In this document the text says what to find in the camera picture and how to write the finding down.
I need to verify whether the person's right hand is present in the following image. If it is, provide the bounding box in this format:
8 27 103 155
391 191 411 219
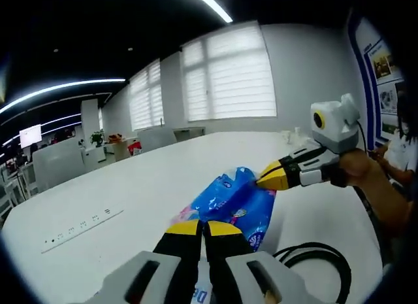
330 149 373 188

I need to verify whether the white partition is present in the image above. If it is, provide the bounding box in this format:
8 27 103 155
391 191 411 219
32 139 87 191

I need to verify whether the white hanging monitor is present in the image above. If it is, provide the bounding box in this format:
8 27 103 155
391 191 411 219
19 124 42 148

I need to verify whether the white printed plastic bag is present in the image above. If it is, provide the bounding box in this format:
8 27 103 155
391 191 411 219
194 261 213 304

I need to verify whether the potted plant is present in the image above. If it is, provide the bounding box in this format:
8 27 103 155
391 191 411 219
89 129 106 148

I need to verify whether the white table power strip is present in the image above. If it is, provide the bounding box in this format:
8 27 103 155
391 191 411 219
40 208 125 254

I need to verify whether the long ceiling strip light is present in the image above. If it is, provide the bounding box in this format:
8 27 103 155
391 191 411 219
189 0 234 24

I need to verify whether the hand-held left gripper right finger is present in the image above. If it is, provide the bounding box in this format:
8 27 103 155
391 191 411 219
202 220 303 304

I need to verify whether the blue white wall poster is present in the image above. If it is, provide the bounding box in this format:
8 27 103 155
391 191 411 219
347 12 406 148

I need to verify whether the large window with blinds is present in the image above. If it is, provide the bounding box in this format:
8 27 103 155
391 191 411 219
180 22 278 122

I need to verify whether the row of white office chairs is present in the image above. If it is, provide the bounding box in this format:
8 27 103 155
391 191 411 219
0 160 37 217

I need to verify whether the blue tissue pack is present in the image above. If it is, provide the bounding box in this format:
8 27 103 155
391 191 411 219
169 166 277 253

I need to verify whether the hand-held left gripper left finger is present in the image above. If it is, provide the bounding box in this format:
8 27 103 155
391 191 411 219
93 218 203 304

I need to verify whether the small window with blinds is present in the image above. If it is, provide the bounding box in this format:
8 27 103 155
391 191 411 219
129 59 164 131

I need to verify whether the curved ceiling strip light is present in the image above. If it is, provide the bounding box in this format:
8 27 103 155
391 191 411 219
0 78 127 115

